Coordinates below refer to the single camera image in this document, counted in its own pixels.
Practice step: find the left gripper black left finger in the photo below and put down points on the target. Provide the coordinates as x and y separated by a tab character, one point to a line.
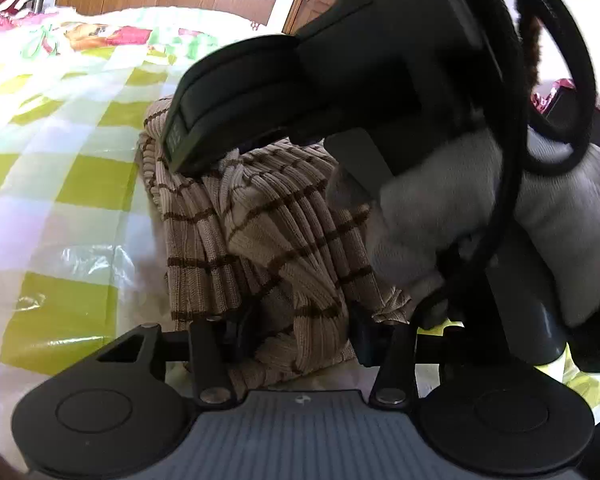
207	347

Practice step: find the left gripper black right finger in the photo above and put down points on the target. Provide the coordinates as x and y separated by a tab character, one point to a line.
395	349

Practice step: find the beige brown striped knit sweater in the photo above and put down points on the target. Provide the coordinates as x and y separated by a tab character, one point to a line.
253	238

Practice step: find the grey gloved right hand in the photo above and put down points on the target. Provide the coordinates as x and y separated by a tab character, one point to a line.
452	193

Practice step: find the brown wooden door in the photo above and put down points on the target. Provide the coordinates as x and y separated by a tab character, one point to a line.
304	11

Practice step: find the colourful checkered bed quilt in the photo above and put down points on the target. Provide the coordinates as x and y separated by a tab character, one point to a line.
82	253

